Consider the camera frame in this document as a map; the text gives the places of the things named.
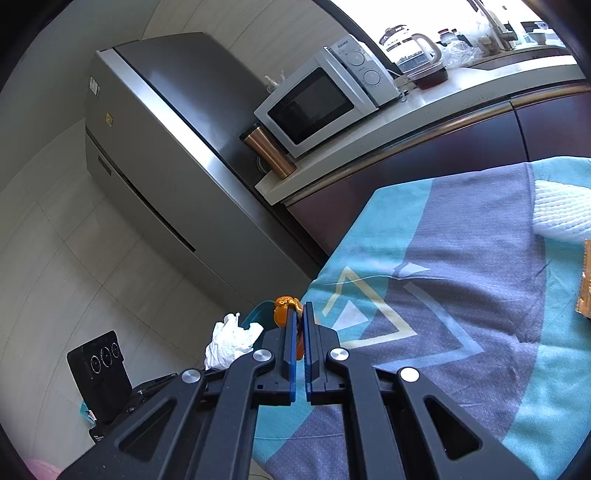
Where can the white textured towel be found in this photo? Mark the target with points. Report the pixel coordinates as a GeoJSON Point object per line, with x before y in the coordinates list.
{"type": "Point", "coordinates": [561, 212]}

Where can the orange peel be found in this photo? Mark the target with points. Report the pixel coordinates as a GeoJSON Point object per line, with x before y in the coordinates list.
{"type": "Point", "coordinates": [281, 311]}

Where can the metal faucet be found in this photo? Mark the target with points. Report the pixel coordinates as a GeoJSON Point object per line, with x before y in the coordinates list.
{"type": "Point", "coordinates": [496, 23]}

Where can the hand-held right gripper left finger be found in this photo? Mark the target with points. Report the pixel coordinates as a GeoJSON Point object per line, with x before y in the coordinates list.
{"type": "Point", "coordinates": [291, 369]}

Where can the copper travel tumbler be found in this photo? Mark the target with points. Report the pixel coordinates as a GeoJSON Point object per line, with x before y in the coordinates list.
{"type": "Point", "coordinates": [270, 152]}

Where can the pink cloth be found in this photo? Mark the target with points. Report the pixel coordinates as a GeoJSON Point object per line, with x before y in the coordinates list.
{"type": "Point", "coordinates": [39, 468]}

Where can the clear plastic bag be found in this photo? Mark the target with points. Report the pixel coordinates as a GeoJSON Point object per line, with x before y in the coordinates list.
{"type": "Point", "coordinates": [459, 50]}

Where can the blue plastic bin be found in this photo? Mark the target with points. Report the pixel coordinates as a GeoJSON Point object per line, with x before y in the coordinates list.
{"type": "Point", "coordinates": [258, 316]}

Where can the teal patterned blanket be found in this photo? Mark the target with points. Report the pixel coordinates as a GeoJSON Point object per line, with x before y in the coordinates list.
{"type": "Point", "coordinates": [461, 277]}

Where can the grey refrigerator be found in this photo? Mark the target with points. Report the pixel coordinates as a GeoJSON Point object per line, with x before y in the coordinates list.
{"type": "Point", "coordinates": [184, 138]}

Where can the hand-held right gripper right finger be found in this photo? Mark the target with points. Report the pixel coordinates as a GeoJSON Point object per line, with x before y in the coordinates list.
{"type": "Point", "coordinates": [308, 364]}

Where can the glass kettle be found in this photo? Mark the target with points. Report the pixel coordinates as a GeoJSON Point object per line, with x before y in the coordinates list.
{"type": "Point", "coordinates": [415, 50]}

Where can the kitchen counter cabinet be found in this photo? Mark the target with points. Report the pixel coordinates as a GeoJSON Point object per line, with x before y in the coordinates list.
{"type": "Point", "coordinates": [415, 152]}

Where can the white tissue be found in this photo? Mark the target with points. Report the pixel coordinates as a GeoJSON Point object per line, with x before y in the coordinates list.
{"type": "Point", "coordinates": [226, 344]}

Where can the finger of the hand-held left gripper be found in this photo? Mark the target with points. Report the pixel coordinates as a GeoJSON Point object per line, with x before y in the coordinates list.
{"type": "Point", "coordinates": [157, 384]}

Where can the orange brown packet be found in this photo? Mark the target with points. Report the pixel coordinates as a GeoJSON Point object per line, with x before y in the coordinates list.
{"type": "Point", "coordinates": [584, 281]}

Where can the white microwave oven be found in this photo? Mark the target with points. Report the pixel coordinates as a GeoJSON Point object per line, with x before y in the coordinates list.
{"type": "Point", "coordinates": [364, 74]}

